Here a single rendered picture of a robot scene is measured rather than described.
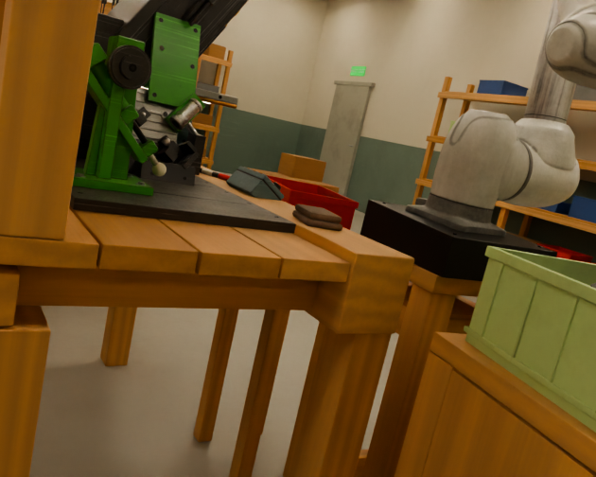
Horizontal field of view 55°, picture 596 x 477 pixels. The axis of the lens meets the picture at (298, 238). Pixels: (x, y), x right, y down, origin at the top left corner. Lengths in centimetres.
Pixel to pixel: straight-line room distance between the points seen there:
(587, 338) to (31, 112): 75
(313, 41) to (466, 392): 1127
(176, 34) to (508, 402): 108
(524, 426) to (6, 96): 79
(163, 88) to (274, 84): 1024
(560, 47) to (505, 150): 38
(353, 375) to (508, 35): 749
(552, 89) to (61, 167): 116
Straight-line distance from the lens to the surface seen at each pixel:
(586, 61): 105
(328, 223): 114
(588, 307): 86
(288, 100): 1178
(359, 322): 103
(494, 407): 94
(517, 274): 96
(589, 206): 637
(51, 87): 74
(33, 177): 75
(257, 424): 175
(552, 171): 150
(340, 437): 114
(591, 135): 720
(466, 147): 135
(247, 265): 87
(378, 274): 102
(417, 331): 127
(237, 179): 148
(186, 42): 147
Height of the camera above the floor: 107
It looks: 10 degrees down
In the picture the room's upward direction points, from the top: 13 degrees clockwise
